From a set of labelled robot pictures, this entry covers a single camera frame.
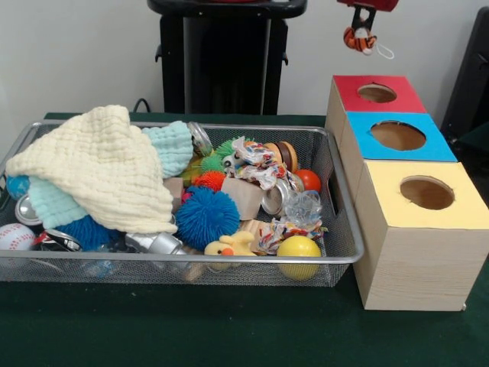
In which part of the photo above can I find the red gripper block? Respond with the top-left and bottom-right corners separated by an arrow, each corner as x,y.
336,0 -> 400,31

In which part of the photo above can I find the orange striped tiger plush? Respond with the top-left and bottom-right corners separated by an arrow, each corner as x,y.
342,24 -> 395,60

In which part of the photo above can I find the cream muslin cloth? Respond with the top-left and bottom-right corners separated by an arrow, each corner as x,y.
5,105 -> 179,235

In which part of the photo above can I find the mint green cloth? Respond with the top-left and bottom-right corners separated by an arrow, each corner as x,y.
28,120 -> 193,229

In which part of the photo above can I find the wooden three-hole sorting box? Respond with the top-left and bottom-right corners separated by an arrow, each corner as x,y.
325,74 -> 489,313

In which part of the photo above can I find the shallow clear mesh bin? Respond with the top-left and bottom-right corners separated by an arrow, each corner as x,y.
0,119 -> 364,288

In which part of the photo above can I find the black stand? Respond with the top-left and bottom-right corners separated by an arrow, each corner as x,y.
441,6 -> 489,154

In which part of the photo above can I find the brown striped burger toy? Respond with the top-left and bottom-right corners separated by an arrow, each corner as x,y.
264,141 -> 298,171

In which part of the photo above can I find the dark green tablecloth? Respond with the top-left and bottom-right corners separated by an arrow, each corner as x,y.
458,121 -> 489,154
0,112 -> 489,367

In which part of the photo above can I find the red-orange ball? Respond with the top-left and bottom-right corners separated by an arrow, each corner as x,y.
293,168 -> 322,193

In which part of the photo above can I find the yellow ball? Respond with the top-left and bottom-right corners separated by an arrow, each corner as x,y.
277,235 -> 322,280

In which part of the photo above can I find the yellow duck plush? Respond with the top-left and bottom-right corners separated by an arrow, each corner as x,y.
203,231 -> 257,257

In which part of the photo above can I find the silver plastic toy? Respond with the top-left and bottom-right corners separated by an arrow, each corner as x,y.
125,231 -> 189,256

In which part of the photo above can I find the blue globe ball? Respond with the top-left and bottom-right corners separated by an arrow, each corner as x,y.
5,174 -> 31,201

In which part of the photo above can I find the white baseball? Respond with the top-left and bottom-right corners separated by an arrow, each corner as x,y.
0,223 -> 36,252

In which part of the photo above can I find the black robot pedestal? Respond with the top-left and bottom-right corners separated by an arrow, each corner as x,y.
147,0 -> 309,115

